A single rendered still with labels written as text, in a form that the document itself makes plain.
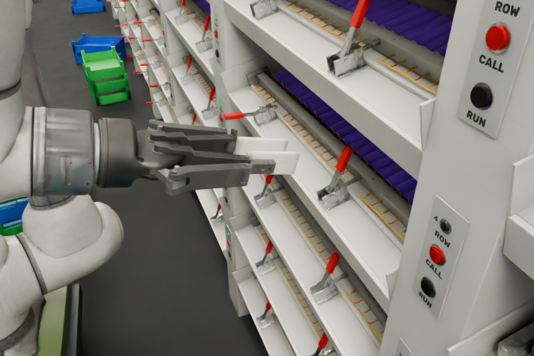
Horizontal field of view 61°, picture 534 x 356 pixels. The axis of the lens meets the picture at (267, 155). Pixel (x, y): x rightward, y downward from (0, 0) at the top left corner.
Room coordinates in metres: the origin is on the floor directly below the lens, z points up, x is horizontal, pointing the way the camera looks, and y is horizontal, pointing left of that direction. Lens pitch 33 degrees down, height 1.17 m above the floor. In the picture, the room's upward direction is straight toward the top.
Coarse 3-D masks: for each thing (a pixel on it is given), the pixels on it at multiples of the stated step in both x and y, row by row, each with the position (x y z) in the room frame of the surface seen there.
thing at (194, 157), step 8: (160, 144) 0.42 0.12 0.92; (168, 144) 0.42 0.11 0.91; (160, 152) 0.41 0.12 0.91; (168, 152) 0.41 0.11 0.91; (176, 152) 0.42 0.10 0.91; (184, 152) 0.42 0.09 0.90; (192, 152) 0.42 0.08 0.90; (200, 152) 0.43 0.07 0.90; (208, 152) 0.44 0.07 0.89; (184, 160) 0.43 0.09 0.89; (192, 160) 0.42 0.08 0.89; (200, 160) 0.42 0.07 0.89; (208, 160) 0.42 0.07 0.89; (216, 160) 0.43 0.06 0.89; (224, 160) 0.43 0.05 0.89; (232, 160) 0.43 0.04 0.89; (240, 160) 0.43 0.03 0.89; (248, 160) 0.43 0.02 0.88
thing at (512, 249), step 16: (528, 160) 0.25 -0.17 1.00; (512, 176) 0.25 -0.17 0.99; (528, 176) 0.25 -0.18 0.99; (512, 192) 0.25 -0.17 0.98; (528, 192) 0.26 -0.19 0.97; (512, 208) 0.25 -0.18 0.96; (528, 208) 0.26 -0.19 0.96; (512, 224) 0.25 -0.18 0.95; (528, 224) 0.24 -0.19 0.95; (512, 240) 0.25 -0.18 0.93; (528, 240) 0.24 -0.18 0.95; (512, 256) 0.25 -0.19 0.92; (528, 256) 0.24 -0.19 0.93; (528, 272) 0.24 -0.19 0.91
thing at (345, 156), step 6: (342, 150) 0.53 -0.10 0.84; (348, 150) 0.52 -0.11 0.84; (342, 156) 0.52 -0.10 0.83; (348, 156) 0.52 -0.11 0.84; (342, 162) 0.52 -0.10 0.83; (336, 168) 0.52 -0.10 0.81; (342, 168) 0.52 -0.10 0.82; (336, 174) 0.52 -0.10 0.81; (336, 180) 0.51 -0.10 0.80; (330, 186) 0.52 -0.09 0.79
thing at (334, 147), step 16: (272, 80) 0.87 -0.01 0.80; (272, 96) 0.82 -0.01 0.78; (288, 96) 0.79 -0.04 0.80; (288, 112) 0.77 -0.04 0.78; (304, 112) 0.72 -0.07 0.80; (304, 128) 0.69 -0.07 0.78; (320, 128) 0.66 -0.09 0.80; (336, 144) 0.61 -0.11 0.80; (352, 160) 0.57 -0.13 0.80; (368, 176) 0.52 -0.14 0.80; (384, 192) 0.49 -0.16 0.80; (400, 208) 0.45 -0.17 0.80
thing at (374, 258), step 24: (240, 72) 0.91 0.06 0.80; (264, 72) 0.91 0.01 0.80; (240, 96) 0.88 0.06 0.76; (264, 96) 0.85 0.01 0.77; (288, 120) 0.75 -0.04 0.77; (288, 144) 0.67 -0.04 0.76; (312, 144) 0.66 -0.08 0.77; (312, 168) 0.60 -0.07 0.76; (312, 192) 0.54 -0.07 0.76; (360, 192) 0.52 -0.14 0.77; (336, 216) 0.49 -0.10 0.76; (360, 216) 0.48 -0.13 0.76; (384, 216) 0.47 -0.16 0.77; (336, 240) 0.46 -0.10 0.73; (360, 240) 0.44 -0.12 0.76; (384, 240) 0.43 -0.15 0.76; (360, 264) 0.40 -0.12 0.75; (384, 264) 0.39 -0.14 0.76; (384, 288) 0.36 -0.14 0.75
